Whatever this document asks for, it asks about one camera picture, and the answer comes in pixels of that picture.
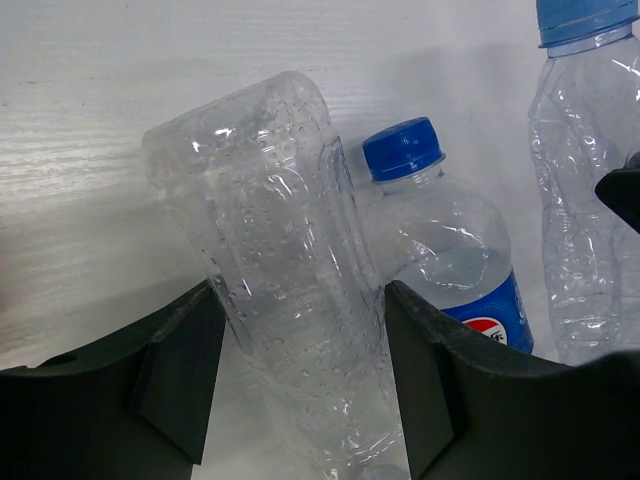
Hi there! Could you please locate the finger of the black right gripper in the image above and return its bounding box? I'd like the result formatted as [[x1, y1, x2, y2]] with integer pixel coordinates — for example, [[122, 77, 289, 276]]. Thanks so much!
[[595, 152, 640, 233]]

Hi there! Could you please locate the clear blue cap bottle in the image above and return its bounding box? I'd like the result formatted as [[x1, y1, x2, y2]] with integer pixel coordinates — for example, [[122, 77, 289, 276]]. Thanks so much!
[[528, 1, 639, 366]]

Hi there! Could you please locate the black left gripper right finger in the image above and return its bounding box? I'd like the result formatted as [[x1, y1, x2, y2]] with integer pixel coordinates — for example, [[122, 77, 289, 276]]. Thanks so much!
[[385, 281, 639, 479]]

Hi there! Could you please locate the Pepsi label bottle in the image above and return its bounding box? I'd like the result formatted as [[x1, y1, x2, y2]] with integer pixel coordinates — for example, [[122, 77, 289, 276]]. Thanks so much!
[[362, 117, 534, 354]]

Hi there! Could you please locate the clear crushed white cap bottle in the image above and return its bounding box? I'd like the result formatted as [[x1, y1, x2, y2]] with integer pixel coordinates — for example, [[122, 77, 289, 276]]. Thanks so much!
[[142, 72, 409, 479]]

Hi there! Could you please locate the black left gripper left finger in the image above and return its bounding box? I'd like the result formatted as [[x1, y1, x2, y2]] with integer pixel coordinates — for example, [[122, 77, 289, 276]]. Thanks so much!
[[1, 282, 225, 479]]

